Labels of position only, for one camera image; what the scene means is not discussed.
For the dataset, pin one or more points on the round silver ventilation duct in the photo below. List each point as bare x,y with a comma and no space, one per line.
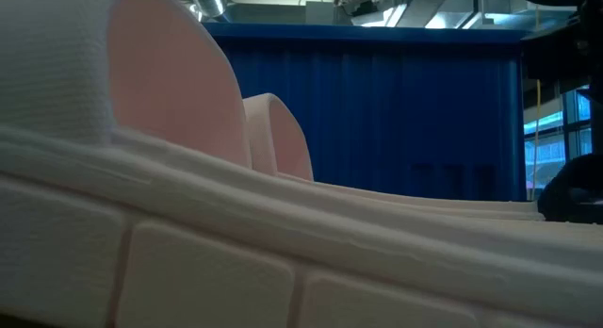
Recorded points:
209,0

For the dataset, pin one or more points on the white foam slide sandal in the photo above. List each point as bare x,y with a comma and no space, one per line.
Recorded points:
141,234
278,135

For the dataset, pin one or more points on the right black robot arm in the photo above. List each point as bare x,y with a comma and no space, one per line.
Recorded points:
565,54

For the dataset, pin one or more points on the rectangular metal ceiling duct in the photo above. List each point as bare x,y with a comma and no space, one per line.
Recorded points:
405,7

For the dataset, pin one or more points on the large blue plastic bin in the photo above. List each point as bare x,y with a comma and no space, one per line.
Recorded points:
377,116

